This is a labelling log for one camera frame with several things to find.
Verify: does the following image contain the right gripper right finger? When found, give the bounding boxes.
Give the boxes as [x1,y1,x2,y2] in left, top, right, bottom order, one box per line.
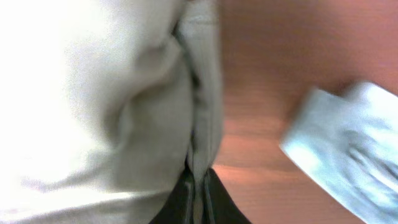
[203,169,251,224]

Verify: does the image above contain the khaki beige shorts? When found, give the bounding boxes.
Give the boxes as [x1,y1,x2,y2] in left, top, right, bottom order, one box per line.
[1,0,223,223]

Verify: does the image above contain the light blue grey shirt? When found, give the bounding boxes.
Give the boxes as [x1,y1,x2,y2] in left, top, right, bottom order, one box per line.
[280,82,397,223]

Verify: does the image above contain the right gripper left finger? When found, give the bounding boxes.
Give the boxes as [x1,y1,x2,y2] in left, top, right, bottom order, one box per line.
[149,162,195,224]

